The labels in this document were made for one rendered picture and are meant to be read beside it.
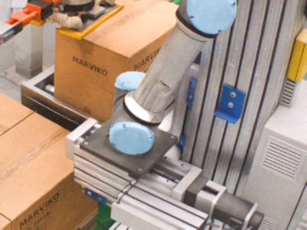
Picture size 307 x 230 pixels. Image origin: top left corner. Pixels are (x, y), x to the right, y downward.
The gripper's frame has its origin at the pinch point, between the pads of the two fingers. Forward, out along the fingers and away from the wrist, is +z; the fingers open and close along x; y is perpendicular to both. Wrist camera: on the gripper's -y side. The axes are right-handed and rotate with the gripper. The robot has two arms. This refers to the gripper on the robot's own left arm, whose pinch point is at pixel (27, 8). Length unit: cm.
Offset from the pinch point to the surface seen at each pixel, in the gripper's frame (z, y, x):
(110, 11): 39, -25, 78
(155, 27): 57, -20, 110
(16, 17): 26, -34, 32
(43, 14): 28, -31, 43
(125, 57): 58, -17, 79
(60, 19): 33, -29, 51
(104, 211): 152, -19, 77
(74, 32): 39, -25, 54
